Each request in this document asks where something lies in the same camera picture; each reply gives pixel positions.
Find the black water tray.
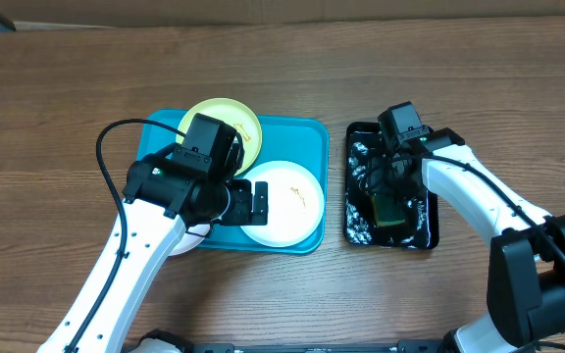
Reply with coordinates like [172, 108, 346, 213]
[343, 122, 439, 250]

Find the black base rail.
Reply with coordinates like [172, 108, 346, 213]
[129, 328, 455, 353]

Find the green yellow sponge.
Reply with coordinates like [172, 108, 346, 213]
[371, 194, 406, 227]

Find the white plate with pink rim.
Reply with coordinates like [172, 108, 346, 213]
[170, 224, 212, 256]

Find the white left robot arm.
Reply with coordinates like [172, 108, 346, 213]
[39, 153, 267, 352]

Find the blue plastic tray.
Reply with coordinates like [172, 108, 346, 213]
[136, 109, 330, 255]

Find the yellow-green plate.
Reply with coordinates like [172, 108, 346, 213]
[178, 98, 263, 175]

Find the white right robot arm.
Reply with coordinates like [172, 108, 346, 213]
[344, 125, 565, 352]

